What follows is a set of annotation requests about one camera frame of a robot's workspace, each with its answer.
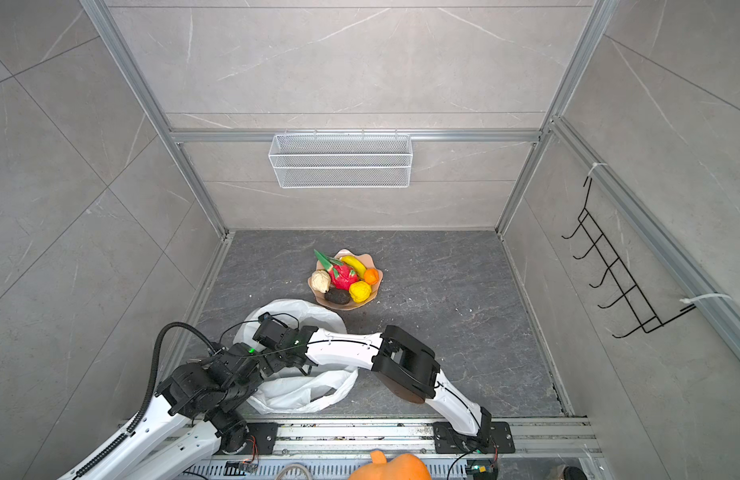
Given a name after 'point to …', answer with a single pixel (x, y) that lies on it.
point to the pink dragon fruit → (341, 275)
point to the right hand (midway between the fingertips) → (278, 353)
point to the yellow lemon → (360, 291)
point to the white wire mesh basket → (341, 161)
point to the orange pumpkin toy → (400, 467)
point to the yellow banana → (361, 268)
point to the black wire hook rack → (631, 294)
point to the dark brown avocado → (336, 296)
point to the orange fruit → (371, 276)
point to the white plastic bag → (297, 390)
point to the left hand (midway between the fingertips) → (266, 376)
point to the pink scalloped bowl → (369, 263)
